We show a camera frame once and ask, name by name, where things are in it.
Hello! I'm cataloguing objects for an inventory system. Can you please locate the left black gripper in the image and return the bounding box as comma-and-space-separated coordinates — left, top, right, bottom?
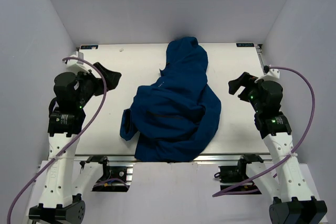
75, 62, 121, 107

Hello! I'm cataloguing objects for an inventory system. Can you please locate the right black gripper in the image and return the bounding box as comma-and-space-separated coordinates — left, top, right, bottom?
228, 72, 263, 113

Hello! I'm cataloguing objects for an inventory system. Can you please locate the blue hooded zip jacket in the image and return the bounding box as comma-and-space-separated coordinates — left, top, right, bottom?
120, 37, 221, 162

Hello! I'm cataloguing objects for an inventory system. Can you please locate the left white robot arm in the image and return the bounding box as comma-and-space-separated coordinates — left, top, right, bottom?
28, 62, 122, 223

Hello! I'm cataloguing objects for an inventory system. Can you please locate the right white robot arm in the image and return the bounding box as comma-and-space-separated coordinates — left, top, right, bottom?
228, 72, 327, 223

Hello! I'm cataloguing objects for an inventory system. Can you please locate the left blue table label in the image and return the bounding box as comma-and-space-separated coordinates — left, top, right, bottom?
80, 45, 98, 50

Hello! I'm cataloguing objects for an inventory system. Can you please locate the blue table label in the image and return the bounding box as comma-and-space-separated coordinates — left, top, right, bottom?
80, 45, 98, 50
236, 42, 255, 47

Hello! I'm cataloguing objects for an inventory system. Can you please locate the right blue table label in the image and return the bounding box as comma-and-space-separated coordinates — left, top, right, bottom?
236, 42, 255, 47

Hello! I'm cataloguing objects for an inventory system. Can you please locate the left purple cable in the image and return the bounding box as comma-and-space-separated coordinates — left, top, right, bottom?
7, 56, 108, 223

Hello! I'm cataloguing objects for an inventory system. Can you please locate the purple cable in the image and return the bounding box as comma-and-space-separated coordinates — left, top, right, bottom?
212, 67, 316, 197
7, 56, 108, 223

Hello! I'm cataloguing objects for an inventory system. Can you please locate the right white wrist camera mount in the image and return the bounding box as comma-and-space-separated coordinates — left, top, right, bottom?
262, 66, 280, 81

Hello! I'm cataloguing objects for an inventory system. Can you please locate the aluminium table frame rail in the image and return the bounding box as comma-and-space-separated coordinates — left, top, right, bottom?
255, 44, 265, 70

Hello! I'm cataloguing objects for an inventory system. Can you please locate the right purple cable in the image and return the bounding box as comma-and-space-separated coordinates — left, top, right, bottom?
212, 67, 316, 197

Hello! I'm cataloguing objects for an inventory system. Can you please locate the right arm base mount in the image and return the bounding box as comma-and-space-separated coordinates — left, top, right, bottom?
214, 154, 264, 195

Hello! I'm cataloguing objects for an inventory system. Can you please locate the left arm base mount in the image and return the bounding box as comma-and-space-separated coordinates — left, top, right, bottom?
79, 156, 131, 193

